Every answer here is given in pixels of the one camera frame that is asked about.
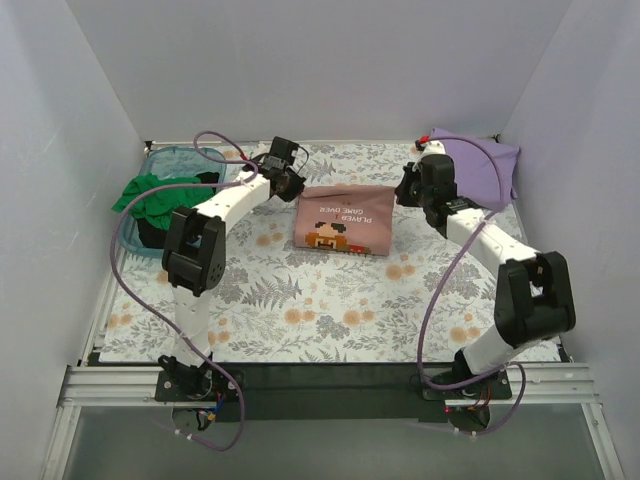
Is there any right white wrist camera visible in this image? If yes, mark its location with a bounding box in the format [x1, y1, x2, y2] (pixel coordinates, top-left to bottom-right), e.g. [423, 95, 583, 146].
[414, 135, 446, 158]

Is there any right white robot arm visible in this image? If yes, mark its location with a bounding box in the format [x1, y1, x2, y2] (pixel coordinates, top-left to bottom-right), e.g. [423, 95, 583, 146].
[395, 153, 576, 398]

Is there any aluminium frame rail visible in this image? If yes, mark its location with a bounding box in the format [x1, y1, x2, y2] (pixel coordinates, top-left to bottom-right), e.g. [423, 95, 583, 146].
[39, 362, 626, 480]

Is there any pink t shirt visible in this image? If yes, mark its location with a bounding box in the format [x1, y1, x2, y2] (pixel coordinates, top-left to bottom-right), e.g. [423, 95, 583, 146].
[293, 185, 395, 256]

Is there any green t shirt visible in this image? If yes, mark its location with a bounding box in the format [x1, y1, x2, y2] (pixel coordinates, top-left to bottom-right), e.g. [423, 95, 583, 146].
[112, 173, 216, 231]

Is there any teal plastic basket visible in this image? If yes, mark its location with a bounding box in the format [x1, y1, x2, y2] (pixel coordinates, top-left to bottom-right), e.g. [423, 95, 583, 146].
[118, 146, 226, 258]

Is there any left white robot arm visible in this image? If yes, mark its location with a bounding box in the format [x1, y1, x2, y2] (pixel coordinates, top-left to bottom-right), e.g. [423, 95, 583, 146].
[159, 137, 306, 400]

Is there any black t shirt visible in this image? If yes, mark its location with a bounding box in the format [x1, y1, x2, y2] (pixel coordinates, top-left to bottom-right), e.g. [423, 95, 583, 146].
[133, 172, 220, 249]

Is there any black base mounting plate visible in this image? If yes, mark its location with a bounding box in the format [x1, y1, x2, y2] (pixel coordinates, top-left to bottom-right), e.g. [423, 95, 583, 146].
[154, 357, 512, 427]

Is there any folded purple t shirt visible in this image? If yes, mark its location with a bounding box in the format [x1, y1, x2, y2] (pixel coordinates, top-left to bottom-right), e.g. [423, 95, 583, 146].
[442, 136, 520, 211]

